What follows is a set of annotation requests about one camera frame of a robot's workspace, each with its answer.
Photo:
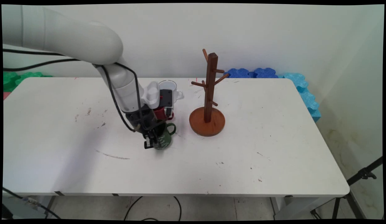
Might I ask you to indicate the green enamel mug white print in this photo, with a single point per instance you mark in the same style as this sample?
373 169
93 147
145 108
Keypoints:
165 138

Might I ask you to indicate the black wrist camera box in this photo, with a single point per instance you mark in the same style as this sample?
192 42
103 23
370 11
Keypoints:
167 98

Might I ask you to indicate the green foam tile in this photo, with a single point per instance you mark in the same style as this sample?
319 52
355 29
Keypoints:
14 79

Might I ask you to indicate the dark blue foam tile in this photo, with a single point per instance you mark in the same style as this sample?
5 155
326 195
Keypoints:
239 73
265 73

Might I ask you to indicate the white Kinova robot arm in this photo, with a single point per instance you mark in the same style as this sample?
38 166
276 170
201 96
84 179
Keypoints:
71 37

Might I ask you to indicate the red enamel mug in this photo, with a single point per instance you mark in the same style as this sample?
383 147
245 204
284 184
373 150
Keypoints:
163 113

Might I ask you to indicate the black tripod stand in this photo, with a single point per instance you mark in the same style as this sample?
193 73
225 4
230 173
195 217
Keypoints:
354 186

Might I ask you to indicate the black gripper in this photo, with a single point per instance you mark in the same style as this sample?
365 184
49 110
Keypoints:
141 119

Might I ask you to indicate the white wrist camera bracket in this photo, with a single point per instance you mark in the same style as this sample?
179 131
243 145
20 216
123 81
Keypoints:
151 95

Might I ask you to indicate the light blue foam tile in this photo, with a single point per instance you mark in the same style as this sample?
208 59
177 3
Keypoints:
306 93

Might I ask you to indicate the grey table leg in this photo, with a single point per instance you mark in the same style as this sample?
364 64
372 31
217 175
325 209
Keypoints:
49 205

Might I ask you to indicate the brown wooden mug tree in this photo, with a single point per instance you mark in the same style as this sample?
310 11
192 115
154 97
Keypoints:
210 77

